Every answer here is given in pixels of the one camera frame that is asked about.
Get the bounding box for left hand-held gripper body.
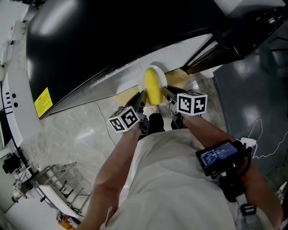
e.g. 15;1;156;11
108;103;150;135

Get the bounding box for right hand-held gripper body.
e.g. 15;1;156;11
170;89;207;130

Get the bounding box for yellow corn cob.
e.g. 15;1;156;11
144;68;163;106

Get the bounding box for black fridge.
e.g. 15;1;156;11
26;0;288;119

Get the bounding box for person's right forearm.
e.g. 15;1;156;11
182;114;284;230

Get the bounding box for person's left forearm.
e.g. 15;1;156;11
77;123;144;230

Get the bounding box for white round plate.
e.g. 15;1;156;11
138;64;167;106

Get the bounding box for person's black trousers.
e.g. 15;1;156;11
148;113;167;136

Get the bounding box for white power strip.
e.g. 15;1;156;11
240;136;257;149

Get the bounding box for person's white shirt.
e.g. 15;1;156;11
105;129;239;230

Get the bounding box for yellow label sticker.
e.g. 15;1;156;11
33;87;54;119

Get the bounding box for white curved machine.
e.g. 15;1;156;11
0;71;41;154

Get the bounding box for metal wire rack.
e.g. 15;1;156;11
29;161;92;217

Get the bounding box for white floor cable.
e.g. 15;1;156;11
247;118;288;159

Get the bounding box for grey strap with black buckle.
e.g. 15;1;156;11
235;195;263;230

